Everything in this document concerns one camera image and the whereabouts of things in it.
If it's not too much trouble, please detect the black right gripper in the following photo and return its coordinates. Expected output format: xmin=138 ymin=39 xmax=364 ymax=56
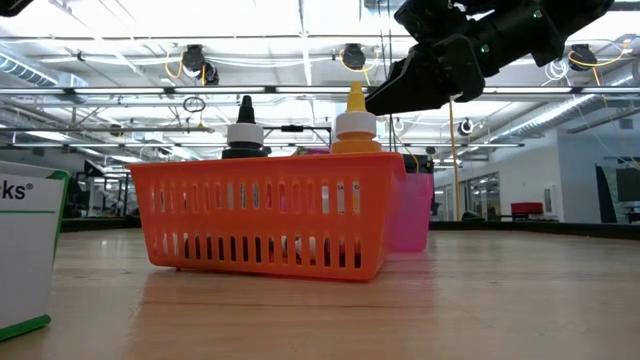
xmin=364 ymin=0 xmax=551 ymax=116

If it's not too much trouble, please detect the yellow food colouring bottle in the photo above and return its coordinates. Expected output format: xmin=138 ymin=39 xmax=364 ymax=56
xmin=330 ymin=81 xmax=384 ymax=155

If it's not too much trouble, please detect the black food colouring bottle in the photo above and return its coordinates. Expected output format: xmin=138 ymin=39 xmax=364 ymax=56
xmin=221 ymin=94 xmax=269 ymax=160

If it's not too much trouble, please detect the orange plastic slotted basket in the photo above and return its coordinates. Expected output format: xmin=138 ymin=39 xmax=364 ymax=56
xmin=127 ymin=151 xmax=409 ymax=282

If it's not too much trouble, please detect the green candy bag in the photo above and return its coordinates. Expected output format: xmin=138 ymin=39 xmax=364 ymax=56
xmin=0 ymin=159 xmax=70 ymax=343

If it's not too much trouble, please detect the black vented box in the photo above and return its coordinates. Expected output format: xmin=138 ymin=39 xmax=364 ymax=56
xmin=402 ymin=153 xmax=434 ymax=175

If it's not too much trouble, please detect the translucent pink plastic tray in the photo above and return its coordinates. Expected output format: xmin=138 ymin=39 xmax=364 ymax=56
xmin=384 ymin=172 xmax=435 ymax=254

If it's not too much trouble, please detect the red seat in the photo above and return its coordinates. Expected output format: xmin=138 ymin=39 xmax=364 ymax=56
xmin=509 ymin=201 xmax=545 ymax=218

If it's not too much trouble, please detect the black background robot station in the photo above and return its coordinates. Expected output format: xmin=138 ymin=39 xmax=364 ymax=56
xmin=67 ymin=158 xmax=134 ymax=221

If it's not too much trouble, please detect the yellow hanging cable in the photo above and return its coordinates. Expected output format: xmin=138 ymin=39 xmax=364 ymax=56
xmin=447 ymin=97 xmax=464 ymax=221

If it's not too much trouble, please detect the black hanging cable loop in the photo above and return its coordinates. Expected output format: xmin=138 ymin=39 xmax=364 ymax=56
xmin=182 ymin=95 xmax=207 ymax=114

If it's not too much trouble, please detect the black metal table frame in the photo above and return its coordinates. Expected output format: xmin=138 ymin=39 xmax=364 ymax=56
xmin=59 ymin=215 xmax=640 ymax=240

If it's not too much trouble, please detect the dark wall screen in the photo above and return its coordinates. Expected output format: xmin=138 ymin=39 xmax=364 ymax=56
xmin=594 ymin=162 xmax=640 ymax=224

